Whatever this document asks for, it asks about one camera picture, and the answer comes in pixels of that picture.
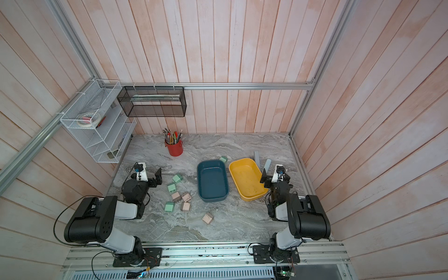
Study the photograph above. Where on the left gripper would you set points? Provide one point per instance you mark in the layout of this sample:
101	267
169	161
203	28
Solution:
158	178

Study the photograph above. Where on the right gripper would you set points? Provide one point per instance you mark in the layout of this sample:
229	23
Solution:
268	185

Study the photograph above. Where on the green plug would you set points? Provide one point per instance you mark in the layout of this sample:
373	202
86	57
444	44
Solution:
169	206
172	188
177	178
223	159

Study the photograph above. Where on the yellow storage box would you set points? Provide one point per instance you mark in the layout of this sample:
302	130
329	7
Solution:
246	176

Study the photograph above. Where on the teal storage box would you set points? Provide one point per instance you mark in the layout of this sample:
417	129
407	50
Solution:
212	181

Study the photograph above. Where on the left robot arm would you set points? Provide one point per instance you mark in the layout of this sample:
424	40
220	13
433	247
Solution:
93	221

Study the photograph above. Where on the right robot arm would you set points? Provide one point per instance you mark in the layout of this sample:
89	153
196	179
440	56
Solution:
304	215

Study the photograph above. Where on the pink plug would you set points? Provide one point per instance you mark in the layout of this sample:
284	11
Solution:
186	197
185	206
208	218
176	197

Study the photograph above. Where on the red pen cup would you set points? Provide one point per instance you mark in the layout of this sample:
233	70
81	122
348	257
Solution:
175	149

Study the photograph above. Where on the pens in cup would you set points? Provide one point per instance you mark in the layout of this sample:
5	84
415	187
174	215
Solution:
172	137

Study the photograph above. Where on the black mesh basket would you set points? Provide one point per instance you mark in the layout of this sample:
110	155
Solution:
153	101

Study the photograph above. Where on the tape roll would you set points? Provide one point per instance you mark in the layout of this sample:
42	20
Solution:
88	120

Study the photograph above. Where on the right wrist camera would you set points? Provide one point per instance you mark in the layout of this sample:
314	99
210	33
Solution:
279	174

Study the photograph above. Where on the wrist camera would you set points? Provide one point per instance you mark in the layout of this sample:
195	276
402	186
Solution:
279	174
140	172

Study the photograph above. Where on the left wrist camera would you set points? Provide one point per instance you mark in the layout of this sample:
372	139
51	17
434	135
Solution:
140	172

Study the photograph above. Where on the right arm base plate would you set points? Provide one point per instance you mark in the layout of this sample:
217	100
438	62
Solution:
266	254

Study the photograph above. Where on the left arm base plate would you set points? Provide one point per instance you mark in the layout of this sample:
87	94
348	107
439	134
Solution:
147	257

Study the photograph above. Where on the white wire shelf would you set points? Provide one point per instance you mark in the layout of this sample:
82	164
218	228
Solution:
107	142

